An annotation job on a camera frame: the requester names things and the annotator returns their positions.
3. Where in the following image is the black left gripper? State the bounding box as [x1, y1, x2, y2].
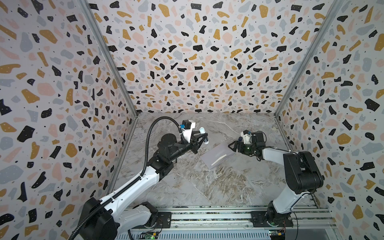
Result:
[168, 130, 207, 163]

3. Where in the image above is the lavender envelope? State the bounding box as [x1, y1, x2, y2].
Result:
[200, 143, 235, 170]

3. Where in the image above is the blue glue stick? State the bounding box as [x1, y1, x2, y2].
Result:
[198, 127, 210, 145]

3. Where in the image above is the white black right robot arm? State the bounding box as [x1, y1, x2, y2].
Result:
[228, 131, 324, 228]

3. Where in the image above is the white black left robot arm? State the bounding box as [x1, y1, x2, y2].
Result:
[70, 131, 208, 240]

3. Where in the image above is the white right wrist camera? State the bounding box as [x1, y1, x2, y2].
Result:
[241, 130, 252, 145]

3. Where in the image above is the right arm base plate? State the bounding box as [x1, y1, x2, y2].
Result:
[251, 211, 294, 228]

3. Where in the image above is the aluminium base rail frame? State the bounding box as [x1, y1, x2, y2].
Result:
[114, 206, 342, 240]

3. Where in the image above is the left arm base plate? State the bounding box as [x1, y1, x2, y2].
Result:
[144, 212, 172, 229]

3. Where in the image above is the black corrugated cable conduit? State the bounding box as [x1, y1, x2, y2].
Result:
[68, 116, 181, 240]

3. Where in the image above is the right aluminium corner post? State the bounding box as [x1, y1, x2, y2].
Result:
[274, 0, 343, 119]

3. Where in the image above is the aluminium corner post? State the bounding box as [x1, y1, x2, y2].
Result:
[274, 0, 343, 119]
[78, 0, 138, 118]

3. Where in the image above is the left aluminium corner post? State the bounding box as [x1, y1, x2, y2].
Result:
[78, 0, 138, 118]

